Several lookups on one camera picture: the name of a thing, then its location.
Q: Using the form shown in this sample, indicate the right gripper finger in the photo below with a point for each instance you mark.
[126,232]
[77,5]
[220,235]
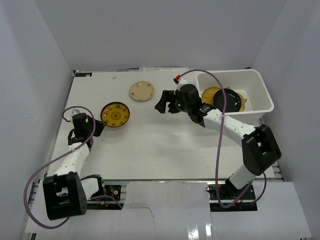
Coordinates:
[168,95]
[161,106]

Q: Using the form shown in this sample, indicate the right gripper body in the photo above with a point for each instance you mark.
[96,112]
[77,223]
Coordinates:
[178,103]

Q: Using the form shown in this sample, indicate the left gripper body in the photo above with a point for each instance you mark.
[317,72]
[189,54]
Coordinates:
[92,126]

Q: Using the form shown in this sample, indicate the brown yellow patterned plate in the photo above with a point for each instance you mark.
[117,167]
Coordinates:
[115,114]

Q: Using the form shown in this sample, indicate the round bamboo plate green rim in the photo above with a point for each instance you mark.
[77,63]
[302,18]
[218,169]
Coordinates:
[208,95]

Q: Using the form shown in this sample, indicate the beige round plate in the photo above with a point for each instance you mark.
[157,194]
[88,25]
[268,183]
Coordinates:
[141,91]

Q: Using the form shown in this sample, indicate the black round plate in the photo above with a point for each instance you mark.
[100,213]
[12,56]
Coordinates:
[234,101]

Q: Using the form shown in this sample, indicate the rectangular bamboo tray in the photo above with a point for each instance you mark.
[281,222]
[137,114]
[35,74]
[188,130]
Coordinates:
[245,100]

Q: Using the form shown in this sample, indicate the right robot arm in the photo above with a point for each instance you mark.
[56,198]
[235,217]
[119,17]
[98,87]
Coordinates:
[260,149]

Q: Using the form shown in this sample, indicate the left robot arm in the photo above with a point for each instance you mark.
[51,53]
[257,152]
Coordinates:
[65,193]

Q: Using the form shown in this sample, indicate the white plastic bin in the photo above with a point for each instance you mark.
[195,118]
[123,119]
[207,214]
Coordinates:
[249,84]

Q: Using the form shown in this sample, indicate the papers behind table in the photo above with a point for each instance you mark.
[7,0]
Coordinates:
[164,69]

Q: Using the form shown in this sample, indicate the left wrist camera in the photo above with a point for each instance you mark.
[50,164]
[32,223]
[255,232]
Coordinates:
[74,112]

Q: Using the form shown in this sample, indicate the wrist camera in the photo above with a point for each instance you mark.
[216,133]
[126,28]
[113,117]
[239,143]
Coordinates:
[74,112]
[179,81]

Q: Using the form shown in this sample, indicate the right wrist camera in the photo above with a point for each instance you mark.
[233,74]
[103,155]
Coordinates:
[179,81]

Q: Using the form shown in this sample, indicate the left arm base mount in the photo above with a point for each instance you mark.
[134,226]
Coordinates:
[109,198]

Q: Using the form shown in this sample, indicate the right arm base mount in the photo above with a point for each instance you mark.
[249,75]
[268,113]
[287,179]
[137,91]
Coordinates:
[244,204]

